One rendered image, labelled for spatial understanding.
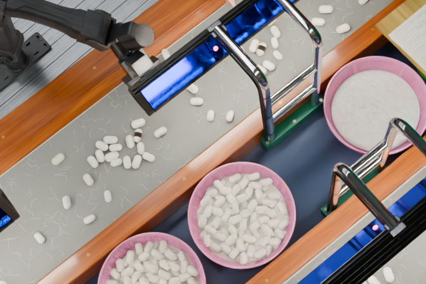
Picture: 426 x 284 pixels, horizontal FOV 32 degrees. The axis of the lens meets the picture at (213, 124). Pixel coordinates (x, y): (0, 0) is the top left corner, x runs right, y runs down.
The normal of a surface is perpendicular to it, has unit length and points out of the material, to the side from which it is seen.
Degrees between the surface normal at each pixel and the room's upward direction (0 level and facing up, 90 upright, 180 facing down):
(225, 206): 0
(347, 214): 0
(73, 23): 28
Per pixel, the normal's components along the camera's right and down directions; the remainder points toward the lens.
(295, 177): -0.11, -0.32
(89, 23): 0.35, -0.21
